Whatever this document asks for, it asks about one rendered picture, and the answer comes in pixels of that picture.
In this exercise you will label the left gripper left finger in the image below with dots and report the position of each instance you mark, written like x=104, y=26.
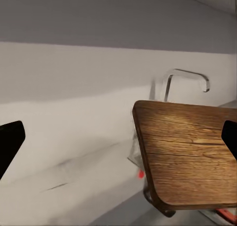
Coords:
x=12, y=136

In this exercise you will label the drop in sink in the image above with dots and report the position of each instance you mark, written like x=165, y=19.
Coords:
x=136, y=158

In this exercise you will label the cutting board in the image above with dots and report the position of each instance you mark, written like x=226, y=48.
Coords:
x=187, y=164

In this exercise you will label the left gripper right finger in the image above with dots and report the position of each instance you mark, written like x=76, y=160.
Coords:
x=229, y=136

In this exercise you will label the parer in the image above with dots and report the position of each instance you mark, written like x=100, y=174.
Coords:
x=228, y=215

